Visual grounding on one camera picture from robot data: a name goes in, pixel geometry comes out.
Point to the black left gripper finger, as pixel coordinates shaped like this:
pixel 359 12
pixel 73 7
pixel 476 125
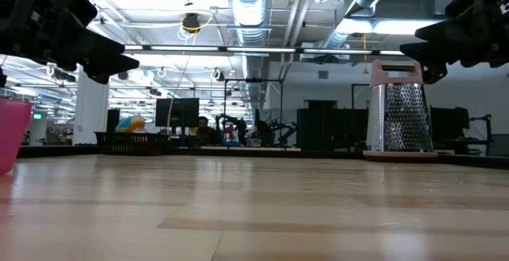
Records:
pixel 115 68
pixel 83 42

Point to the black monitor stand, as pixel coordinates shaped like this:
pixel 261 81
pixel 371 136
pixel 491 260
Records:
pixel 486 133

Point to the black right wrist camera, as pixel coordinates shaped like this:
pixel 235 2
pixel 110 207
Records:
pixel 463 4

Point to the black aluminium table frame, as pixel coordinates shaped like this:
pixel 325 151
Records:
pixel 59 151

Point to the black mesh basket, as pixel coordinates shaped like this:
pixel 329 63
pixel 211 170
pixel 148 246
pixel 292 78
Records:
pixel 131 143

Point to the black desk monitor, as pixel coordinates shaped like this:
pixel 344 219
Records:
pixel 449 123

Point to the background black robot arm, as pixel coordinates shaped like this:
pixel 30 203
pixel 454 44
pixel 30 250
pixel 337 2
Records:
pixel 284 129
pixel 234 123

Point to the red translucent plastic bin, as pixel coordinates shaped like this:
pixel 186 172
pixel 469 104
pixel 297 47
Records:
pixel 14 133

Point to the black partition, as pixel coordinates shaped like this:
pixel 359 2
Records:
pixel 326 127

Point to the blue frosted toy donut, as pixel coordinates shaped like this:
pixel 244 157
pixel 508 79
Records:
pixel 129 125

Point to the black frame stand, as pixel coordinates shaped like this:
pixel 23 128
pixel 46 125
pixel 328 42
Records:
pixel 254 80

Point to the person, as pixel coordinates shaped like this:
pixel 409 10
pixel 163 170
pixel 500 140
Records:
pixel 205 131
pixel 263 133

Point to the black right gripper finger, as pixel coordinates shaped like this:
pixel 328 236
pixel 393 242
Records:
pixel 433 60
pixel 457 36

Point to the black speaker box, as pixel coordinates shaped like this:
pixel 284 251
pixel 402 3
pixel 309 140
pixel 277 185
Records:
pixel 113 121

